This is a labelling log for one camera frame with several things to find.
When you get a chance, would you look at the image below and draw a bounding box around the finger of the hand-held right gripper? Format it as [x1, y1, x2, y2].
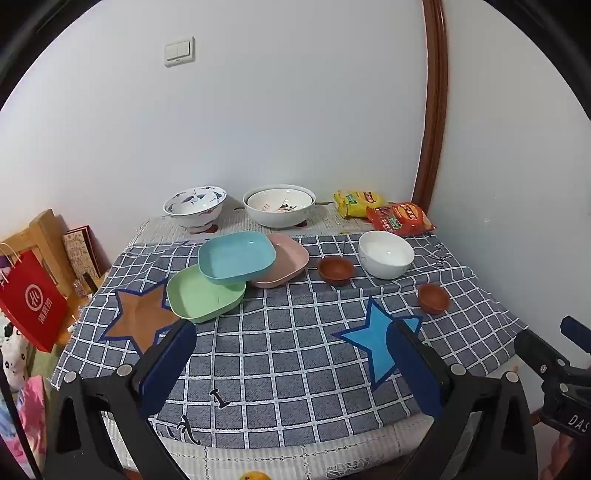
[560, 316, 591, 356]
[514, 329, 573, 393]

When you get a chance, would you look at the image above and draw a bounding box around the white spotted plush toy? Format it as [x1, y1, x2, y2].
[0, 318, 33, 393]

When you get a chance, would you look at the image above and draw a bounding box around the thin black rod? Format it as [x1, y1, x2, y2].
[0, 364, 40, 480]

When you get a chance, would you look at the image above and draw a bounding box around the patterned beige box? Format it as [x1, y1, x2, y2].
[62, 224, 100, 282]

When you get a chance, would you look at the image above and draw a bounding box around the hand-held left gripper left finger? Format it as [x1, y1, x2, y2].
[44, 318, 198, 480]

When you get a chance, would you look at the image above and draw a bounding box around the green square plate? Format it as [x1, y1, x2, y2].
[166, 264, 247, 323]

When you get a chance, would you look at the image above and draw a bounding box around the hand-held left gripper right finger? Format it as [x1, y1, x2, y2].
[387, 318, 552, 480]

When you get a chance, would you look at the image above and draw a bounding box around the brown wooden door frame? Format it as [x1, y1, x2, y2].
[412, 0, 450, 208]

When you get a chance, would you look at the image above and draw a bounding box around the plain white bowl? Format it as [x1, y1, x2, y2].
[358, 230, 415, 280]

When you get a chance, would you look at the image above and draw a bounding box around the white printed bowl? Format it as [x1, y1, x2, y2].
[246, 188, 315, 214]

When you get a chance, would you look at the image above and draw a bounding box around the red snack packet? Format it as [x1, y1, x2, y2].
[366, 202, 437, 237]

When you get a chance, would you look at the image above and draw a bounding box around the pink square plate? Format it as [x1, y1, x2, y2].
[249, 233, 310, 289]

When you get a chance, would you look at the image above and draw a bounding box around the blue patterned white bowl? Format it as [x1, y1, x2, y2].
[163, 186, 228, 229]

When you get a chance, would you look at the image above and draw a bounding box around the pink printed cloth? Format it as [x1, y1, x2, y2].
[0, 375, 49, 480]

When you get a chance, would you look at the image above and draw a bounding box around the red paper bag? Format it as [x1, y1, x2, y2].
[0, 242, 70, 354]

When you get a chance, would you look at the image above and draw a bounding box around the dark red book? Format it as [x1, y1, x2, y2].
[88, 225, 108, 278]

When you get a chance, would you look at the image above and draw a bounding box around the white light switch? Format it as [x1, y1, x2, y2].
[164, 37, 195, 68]

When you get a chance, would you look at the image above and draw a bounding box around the light wooden chair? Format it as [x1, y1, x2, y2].
[0, 209, 100, 347]

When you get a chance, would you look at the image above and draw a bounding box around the large white bowl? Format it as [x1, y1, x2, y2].
[243, 185, 317, 229]

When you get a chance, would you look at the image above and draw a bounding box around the yellow snack packet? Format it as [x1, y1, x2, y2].
[333, 189, 387, 219]

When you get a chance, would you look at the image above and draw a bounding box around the blue square plate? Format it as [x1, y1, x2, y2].
[198, 232, 278, 285]

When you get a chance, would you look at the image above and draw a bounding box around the small brown bowl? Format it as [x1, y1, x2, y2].
[418, 283, 452, 315]
[317, 257, 355, 285]

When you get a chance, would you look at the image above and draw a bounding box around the grey checked star cloth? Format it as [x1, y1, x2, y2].
[50, 231, 529, 450]

